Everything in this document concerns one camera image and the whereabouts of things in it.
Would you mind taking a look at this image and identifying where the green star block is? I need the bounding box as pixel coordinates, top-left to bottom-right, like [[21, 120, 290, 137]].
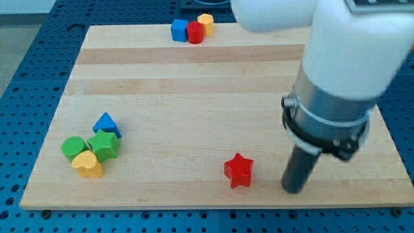
[[87, 129, 120, 162]]

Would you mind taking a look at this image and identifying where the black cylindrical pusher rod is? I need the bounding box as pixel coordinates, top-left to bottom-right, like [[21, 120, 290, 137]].
[[281, 145, 321, 194]]

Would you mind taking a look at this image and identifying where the red star block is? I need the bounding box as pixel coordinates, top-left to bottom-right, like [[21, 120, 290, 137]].
[[224, 153, 254, 188]]

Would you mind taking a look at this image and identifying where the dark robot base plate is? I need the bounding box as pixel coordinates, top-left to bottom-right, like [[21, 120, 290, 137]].
[[179, 0, 230, 10]]

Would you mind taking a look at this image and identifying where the yellow hexagon block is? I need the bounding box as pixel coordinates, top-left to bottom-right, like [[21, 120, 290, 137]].
[[197, 14, 214, 36]]

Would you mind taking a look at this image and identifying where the red cylinder block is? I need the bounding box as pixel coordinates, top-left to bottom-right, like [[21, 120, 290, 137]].
[[186, 21, 204, 44]]

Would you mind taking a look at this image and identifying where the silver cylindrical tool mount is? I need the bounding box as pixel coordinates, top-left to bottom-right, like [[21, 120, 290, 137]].
[[281, 67, 375, 161]]

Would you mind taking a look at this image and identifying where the light wooden board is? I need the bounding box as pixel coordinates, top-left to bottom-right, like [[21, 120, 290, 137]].
[[20, 23, 413, 210]]

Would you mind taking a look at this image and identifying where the blue cube block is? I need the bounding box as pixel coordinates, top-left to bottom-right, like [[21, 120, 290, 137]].
[[170, 19, 189, 42]]

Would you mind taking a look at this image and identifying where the green cylinder block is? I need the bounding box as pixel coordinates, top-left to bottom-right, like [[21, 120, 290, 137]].
[[61, 136, 89, 162]]

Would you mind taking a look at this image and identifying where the blue triangle block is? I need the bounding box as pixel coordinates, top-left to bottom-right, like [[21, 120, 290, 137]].
[[93, 113, 122, 139]]

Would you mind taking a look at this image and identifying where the yellow heart block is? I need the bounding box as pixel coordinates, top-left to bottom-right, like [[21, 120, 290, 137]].
[[71, 150, 104, 178]]

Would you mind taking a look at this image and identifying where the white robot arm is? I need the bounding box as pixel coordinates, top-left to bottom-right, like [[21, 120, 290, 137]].
[[231, 0, 413, 193]]

